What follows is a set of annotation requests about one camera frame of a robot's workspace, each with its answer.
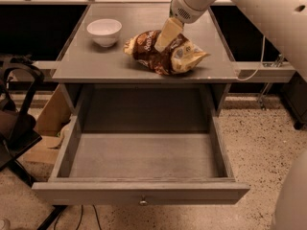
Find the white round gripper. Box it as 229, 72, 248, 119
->
154, 0, 210, 52

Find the brown chip bag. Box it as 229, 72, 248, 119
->
123, 30, 208, 76

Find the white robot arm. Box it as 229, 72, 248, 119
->
155, 0, 307, 230

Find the grey cabinet counter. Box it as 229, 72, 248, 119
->
51, 2, 239, 117

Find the open grey top drawer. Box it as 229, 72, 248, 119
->
33, 84, 249, 205

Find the round metal drawer knob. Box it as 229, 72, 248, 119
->
139, 195, 148, 206

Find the white ceramic bowl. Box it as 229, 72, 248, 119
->
87, 19, 122, 47

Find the cardboard box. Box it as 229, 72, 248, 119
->
24, 86, 71, 164

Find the black chair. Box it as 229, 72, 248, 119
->
0, 55, 44, 187

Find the grey side rail shelf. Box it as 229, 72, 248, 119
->
232, 61, 295, 83

